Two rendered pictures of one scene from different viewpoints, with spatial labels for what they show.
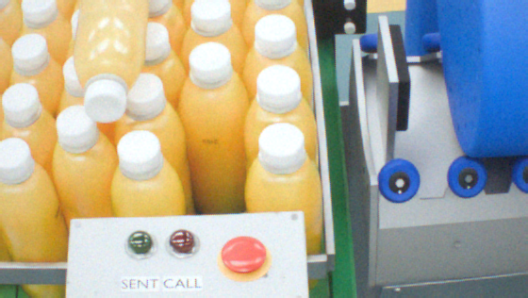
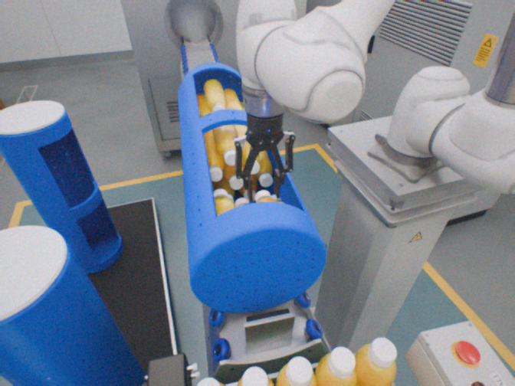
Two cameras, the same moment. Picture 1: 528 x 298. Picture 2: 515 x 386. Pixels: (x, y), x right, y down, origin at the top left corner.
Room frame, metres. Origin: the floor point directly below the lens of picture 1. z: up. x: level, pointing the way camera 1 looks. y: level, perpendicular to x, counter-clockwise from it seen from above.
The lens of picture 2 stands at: (0.92, 0.16, 1.64)
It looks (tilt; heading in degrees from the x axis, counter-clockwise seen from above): 41 degrees down; 257
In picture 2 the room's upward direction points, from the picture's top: straight up
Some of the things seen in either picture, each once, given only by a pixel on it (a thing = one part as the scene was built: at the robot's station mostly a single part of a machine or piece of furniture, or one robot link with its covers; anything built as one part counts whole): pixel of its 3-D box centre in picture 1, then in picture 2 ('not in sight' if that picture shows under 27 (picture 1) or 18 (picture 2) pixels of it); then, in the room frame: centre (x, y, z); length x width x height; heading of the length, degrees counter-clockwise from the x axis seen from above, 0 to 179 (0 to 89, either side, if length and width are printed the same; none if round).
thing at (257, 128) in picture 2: not in sight; (264, 130); (0.77, -0.42, 1.30); 0.08 x 0.07 x 0.09; 179
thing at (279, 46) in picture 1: (275, 33); (299, 371); (0.81, -0.02, 1.09); 0.04 x 0.04 x 0.02
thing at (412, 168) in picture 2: not in sight; (405, 148); (0.29, -0.55, 1.10); 0.22 x 0.18 x 0.06; 108
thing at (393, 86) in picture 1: (393, 90); (268, 331); (0.83, -0.14, 0.99); 0.10 x 0.02 x 0.12; 179
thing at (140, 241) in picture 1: (140, 241); not in sight; (0.56, 0.10, 1.11); 0.02 x 0.02 x 0.01
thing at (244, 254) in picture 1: (243, 256); (467, 352); (0.54, 0.02, 1.11); 0.04 x 0.04 x 0.01
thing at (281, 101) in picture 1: (278, 86); (342, 361); (0.74, -0.02, 1.09); 0.04 x 0.04 x 0.02
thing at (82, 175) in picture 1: (91, 194); not in sight; (0.71, 0.17, 0.99); 0.07 x 0.07 x 0.19
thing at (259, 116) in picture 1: (281, 158); (332, 384); (0.74, -0.02, 0.99); 0.07 x 0.07 x 0.19
